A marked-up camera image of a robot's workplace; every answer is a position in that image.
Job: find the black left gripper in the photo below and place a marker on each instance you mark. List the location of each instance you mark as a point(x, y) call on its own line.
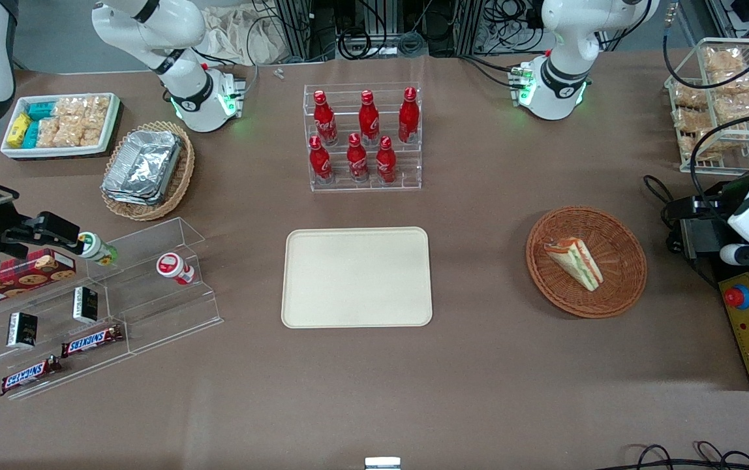
point(699, 230)

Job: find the triangular sandwich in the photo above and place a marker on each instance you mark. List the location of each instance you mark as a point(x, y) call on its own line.
point(577, 261)

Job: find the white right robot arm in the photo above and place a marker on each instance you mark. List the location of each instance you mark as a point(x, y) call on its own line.
point(182, 26)

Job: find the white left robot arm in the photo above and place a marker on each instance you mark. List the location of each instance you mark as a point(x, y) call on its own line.
point(570, 39)

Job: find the brown round wicker basket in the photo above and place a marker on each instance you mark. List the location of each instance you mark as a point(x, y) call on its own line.
point(619, 241)

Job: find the white rectangular snack tray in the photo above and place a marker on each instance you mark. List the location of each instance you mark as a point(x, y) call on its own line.
point(61, 152)

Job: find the light oval wicker basket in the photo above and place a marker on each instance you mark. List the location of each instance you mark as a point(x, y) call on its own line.
point(182, 183)

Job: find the cream plastic tray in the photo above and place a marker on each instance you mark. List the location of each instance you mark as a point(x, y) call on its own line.
point(348, 281)

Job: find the black table appliance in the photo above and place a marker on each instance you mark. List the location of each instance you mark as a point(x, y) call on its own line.
point(701, 241)

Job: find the small green labelled bottle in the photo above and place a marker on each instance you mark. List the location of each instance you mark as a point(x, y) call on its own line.
point(95, 248)

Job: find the red plaid cookie box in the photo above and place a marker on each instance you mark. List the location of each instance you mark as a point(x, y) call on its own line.
point(22, 275)

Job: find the bagged fried snack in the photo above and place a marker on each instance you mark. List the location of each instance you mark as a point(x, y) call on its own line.
point(736, 82)
point(689, 96)
point(686, 145)
point(743, 108)
point(687, 121)
point(724, 60)

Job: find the small black box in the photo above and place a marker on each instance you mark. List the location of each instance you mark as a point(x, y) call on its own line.
point(22, 330)
point(85, 305)

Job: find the clear bag of crackers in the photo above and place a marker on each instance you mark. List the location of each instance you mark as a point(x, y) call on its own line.
point(96, 111)
point(69, 107)
point(69, 132)
point(47, 132)

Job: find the teal snack packet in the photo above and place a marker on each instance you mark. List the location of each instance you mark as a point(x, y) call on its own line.
point(40, 110)
point(31, 135)

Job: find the red emergency stop button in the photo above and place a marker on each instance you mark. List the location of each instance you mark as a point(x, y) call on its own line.
point(738, 297)

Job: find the aluminium foil container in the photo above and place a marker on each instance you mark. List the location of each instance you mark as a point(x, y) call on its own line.
point(143, 166)

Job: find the yellow snack packet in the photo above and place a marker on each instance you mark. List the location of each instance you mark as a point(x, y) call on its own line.
point(18, 130)

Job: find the Snickers chocolate bar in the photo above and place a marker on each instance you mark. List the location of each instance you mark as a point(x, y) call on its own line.
point(29, 375)
point(91, 341)

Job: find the small red labelled bottle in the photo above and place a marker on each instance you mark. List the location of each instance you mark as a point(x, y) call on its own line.
point(175, 269)

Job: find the clear acrylic step shelf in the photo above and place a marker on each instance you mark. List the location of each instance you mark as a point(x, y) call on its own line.
point(166, 313)
point(55, 372)

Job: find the beige cloth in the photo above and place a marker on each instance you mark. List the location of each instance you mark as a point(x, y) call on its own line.
point(237, 36)

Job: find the clear acrylic bottle rack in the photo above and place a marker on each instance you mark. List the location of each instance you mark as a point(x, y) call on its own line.
point(413, 166)

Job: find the red cola bottle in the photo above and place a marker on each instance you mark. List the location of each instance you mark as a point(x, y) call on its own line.
point(320, 163)
point(357, 160)
point(368, 121)
point(408, 117)
point(385, 163)
point(325, 121)

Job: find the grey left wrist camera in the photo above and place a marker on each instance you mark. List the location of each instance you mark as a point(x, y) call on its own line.
point(733, 254)

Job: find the silver metal bracket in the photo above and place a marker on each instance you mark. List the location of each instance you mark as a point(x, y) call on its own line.
point(382, 463)

